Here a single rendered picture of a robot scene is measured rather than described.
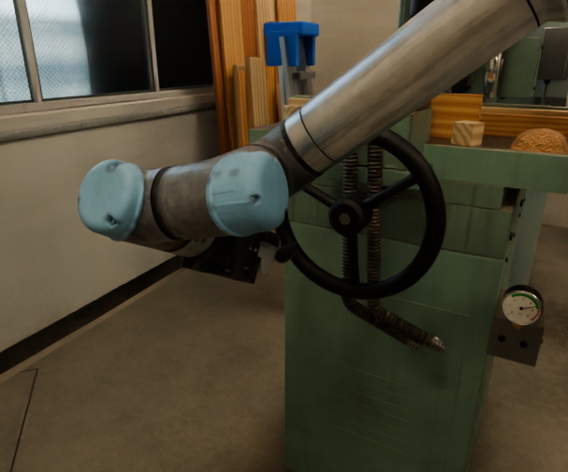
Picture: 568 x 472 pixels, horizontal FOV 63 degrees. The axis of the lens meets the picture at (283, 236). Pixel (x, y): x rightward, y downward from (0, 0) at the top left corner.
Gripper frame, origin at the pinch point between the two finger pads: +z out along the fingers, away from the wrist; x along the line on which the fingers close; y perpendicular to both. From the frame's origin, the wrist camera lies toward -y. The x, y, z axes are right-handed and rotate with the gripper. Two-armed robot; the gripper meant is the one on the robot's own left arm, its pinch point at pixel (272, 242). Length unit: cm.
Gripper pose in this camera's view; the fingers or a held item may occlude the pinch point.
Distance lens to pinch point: 75.1
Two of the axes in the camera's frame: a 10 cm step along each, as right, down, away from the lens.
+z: 4.3, 2.0, 8.8
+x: 8.7, 1.8, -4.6
